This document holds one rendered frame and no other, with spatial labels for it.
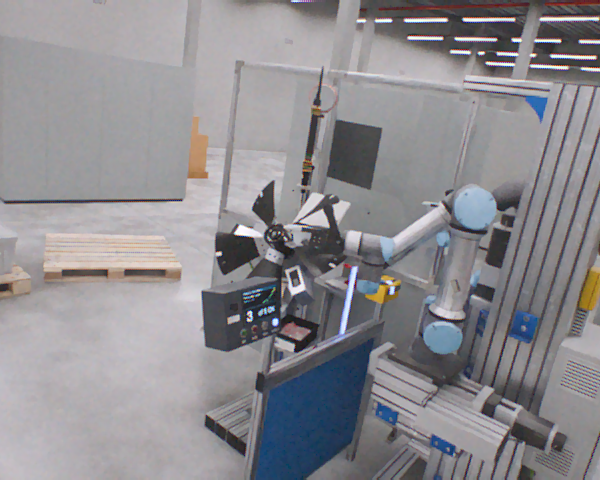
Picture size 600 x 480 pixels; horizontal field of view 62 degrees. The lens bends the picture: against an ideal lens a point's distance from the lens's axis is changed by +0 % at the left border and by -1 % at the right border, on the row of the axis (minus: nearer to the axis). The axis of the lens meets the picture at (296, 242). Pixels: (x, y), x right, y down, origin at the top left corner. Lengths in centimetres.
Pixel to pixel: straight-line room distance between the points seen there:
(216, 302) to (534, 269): 106
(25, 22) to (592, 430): 1359
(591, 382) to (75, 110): 674
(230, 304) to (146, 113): 639
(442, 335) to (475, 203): 43
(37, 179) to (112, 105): 141
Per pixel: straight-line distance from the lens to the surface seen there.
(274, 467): 237
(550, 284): 186
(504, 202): 222
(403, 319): 300
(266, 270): 239
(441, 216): 172
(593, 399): 190
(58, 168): 752
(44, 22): 1424
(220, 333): 161
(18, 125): 733
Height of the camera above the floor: 185
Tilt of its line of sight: 16 degrees down
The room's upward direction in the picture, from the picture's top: 9 degrees clockwise
